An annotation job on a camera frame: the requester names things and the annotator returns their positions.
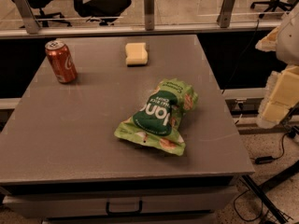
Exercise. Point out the yellow sponge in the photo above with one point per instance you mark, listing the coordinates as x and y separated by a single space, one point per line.
136 54

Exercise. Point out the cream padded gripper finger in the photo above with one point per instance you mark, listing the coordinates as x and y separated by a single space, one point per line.
281 95
269 42

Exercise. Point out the black drawer handle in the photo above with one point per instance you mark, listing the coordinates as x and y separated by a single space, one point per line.
124 209

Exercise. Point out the metal bracket middle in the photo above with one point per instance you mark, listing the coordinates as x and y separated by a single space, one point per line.
149 14

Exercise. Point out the metal bracket right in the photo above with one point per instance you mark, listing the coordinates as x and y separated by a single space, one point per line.
225 15

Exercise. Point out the red coke can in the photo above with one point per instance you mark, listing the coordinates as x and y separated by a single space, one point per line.
61 61

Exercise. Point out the green rice chip bag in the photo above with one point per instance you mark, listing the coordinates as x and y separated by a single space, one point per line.
156 123

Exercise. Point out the metal bracket left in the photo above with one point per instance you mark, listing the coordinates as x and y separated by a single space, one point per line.
30 23

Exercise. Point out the black office chair middle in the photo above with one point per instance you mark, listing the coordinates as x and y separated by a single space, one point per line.
103 11

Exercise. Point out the grey drawer front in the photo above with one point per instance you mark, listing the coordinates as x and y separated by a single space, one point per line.
94 203

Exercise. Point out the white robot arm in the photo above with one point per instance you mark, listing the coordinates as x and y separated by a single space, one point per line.
287 48

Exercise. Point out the metal bracket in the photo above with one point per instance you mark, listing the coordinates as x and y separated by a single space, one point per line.
149 14
30 23
225 15

